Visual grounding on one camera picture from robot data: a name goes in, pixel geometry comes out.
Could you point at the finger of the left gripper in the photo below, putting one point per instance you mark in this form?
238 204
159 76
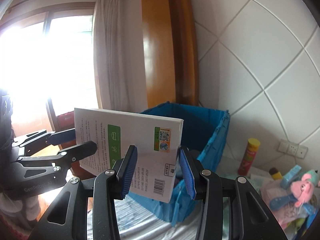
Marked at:
48 138
71 154

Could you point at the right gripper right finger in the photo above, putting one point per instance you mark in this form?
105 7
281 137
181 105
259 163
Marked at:
249 216

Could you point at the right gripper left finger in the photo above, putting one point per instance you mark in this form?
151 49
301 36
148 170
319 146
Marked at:
66 217

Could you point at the white green book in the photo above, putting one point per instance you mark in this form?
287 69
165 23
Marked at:
149 142

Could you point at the striped bed sheet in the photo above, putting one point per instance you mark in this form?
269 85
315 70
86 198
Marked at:
136 222

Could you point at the yellow green plush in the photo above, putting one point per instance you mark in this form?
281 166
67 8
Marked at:
295 225

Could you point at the yellow black toy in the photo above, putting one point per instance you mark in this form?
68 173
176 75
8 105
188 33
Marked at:
275 174

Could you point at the teal small box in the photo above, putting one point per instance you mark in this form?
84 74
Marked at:
290 177

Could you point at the pink pig plush teal hat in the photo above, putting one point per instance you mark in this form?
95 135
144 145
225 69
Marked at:
303 189

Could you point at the red yellow chips can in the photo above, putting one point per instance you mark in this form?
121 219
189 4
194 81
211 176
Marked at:
249 156

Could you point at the blue plastic storage crate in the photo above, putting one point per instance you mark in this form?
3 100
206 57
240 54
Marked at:
204 130

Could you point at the white wall sockets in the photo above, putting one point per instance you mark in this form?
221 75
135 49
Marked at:
292 149

